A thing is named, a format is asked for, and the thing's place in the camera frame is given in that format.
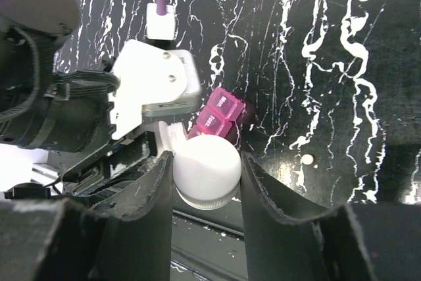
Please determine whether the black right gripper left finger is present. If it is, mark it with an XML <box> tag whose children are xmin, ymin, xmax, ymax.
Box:
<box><xmin>1</xmin><ymin>152</ymin><xmax>173</xmax><ymax>280</ymax></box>

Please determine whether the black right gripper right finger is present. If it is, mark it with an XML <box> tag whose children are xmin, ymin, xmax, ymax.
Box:
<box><xmin>241</xmin><ymin>153</ymin><xmax>420</xmax><ymax>280</ymax></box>

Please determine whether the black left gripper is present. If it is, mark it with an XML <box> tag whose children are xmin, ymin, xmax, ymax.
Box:
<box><xmin>62</xmin><ymin>132</ymin><xmax>158</xmax><ymax>195</ymax></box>

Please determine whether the pink weekly pill organizer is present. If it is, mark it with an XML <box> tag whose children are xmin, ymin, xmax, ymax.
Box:
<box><xmin>187</xmin><ymin>87</ymin><xmax>246</xmax><ymax>144</ymax></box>

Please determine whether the white pill bottle blue label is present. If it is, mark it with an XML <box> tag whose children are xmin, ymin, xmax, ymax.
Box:
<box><xmin>154</xmin><ymin>121</ymin><xmax>187</xmax><ymax>156</ymax></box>

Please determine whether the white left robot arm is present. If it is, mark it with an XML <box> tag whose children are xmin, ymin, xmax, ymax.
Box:
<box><xmin>1</xmin><ymin>0</ymin><xmax>139</xmax><ymax>194</ymax></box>

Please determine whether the small yellow pill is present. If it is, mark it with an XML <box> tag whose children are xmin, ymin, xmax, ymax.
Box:
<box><xmin>301</xmin><ymin>153</ymin><xmax>318</xmax><ymax>168</ymax></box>

